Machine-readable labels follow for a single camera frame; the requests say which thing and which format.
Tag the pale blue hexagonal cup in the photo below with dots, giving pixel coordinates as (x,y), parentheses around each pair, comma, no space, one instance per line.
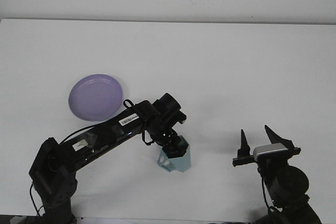
(183,163)

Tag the round purple plate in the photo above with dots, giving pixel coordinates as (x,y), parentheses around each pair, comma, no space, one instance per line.
(92,95)

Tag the light grey base plate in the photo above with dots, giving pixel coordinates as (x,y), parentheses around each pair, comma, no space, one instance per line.
(18,220)

